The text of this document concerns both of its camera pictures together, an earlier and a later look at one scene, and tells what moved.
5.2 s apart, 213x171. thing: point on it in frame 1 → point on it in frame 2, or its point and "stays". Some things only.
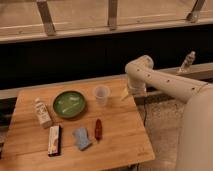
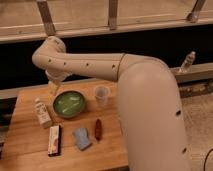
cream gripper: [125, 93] → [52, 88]
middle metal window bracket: [112, 14] stays
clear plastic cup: [101, 94] stays
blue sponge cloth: [81, 138] stays
